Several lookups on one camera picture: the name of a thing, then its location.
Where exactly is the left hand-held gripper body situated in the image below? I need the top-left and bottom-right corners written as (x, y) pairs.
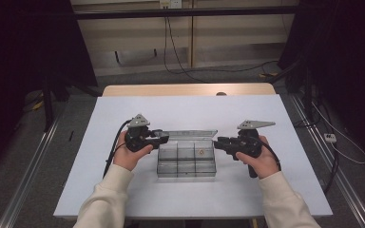
top-left (125, 113), bottom-right (156, 153)

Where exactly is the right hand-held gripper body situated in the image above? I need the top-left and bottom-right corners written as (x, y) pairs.
top-left (231, 120), bottom-right (276, 161)

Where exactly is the clear plastic compartment box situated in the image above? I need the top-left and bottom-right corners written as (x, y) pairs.
top-left (156, 128), bottom-right (219, 179)

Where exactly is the person's left hand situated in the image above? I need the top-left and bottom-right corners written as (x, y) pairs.
top-left (112, 131), bottom-right (154, 172)

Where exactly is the person's right hand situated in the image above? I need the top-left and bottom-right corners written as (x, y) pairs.
top-left (236, 135), bottom-right (281, 180)

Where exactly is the white table cover sheet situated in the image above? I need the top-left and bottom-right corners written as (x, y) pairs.
top-left (52, 94), bottom-right (334, 220)

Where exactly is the wooden table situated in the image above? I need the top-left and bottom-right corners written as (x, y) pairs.
top-left (102, 83), bottom-right (277, 97)

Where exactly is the black metal stand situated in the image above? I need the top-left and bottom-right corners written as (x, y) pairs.
top-left (42, 74), bottom-right (57, 133)

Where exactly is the beige cabinet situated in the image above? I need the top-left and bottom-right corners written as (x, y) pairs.
top-left (69, 0), bottom-right (298, 78)

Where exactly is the black horizontal metal bar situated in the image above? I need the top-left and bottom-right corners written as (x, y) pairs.
top-left (74, 5), bottom-right (298, 21)

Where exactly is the black curtain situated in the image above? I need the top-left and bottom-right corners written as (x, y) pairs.
top-left (0, 0), bottom-right (99, 182)
top-left (278, 0), bottom-right (365, 170)

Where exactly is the left hand-held gripper black cable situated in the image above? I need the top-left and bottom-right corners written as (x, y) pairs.
top-left (103, 119), bottom-right (133, 179)

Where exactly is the hand-held gripper black cable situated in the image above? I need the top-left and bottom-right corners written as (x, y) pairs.
top-left (256, 136), bottom-right (282, 172)
top-left (103, 119), bottom-right (133, 179)

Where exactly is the right hand-held gripper black cable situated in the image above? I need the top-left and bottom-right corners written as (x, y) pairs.
top-left (256, 136), bottom-right (282, 172)

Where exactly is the long black wall cable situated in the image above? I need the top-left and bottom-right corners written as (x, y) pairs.
top-left (163, 15), bottom-right (279, 84)

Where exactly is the thick black floor cable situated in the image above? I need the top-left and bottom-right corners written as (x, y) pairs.
top-left (322, 104), bottom-right (340, 195)

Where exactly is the silver floor rail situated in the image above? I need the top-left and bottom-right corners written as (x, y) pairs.
top-left (0, 115), bottom-right (62, 228)
top-left (289, 94), bottom-right (365, 228)

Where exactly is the white floor cable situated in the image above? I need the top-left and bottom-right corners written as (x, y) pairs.
top-left (312, 103), bottom-right (365, 165)

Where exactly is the white wall outlet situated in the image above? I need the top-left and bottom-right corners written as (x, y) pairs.
top-left (159, 0), bottom-right (183, 10)

